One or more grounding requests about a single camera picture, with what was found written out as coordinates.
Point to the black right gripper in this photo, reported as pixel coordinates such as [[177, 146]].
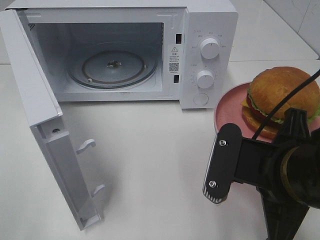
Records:
[[278, 170]]

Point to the burger with sesame-free bun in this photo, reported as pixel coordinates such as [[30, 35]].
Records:
[[269, 88]]

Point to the pink round plate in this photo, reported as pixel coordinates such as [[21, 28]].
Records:
[[229, 110]]

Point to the round door release button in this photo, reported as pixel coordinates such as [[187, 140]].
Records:
[[201, 99]]

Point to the white microwave door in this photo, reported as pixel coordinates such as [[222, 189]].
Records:
[[45, 119]]

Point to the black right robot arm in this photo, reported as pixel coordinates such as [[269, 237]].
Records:
[[309, 176]]

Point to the white lower timer knob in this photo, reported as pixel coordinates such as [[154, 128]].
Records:
[[204, 79]]

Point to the white upper power knob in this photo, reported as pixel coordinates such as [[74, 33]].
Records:
[[210, 48]]

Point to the white microwave oven body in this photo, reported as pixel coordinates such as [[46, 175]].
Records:
[[58, 27]]

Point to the glass microwave turntable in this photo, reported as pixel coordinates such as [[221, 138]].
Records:
[[113, 65]]

